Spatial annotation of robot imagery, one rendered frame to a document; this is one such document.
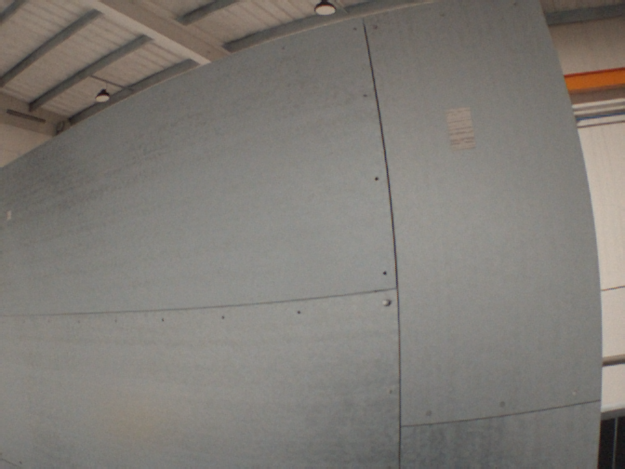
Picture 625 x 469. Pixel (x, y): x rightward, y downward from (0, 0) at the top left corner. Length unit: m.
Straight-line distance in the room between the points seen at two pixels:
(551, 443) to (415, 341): 0.36
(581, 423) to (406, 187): 0.56
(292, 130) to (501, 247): 0.47
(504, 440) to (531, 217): 0.39
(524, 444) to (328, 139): 0.69
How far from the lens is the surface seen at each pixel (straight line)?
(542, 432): 1.00
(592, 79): 9.74
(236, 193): 1.23
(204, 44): 10.47
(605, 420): 5.56
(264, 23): 10.41
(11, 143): 12.85
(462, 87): 1.08
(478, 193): 1.02
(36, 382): 1.82
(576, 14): 10.60
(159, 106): 1.45
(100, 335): 1.50
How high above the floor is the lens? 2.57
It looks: 10 degrees up
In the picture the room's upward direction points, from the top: 3 degrees counter-clockwise
